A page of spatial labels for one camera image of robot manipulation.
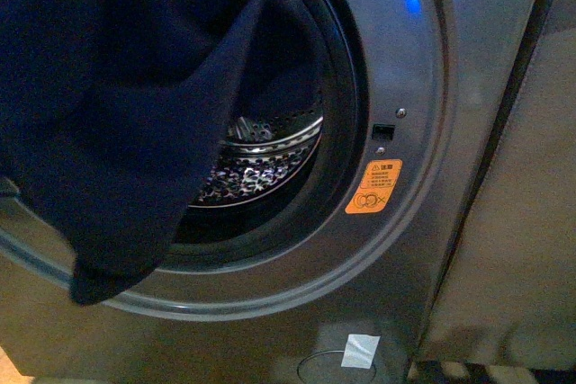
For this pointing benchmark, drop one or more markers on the brown cabinet beside washer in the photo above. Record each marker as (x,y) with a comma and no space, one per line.
(508,297)

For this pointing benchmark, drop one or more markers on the white paper label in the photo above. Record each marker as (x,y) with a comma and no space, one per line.
(360,351)

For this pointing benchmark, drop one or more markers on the dark navy garment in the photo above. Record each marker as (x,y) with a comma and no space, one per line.
(112,113)

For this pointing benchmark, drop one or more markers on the orange warning sticker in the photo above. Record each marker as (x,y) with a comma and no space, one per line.
(376,187)

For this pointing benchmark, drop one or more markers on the grey front-load washing machine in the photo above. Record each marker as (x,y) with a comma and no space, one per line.
(268,292)

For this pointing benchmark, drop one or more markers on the steel perforated washer drum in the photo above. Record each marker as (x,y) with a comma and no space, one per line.
(260,156)

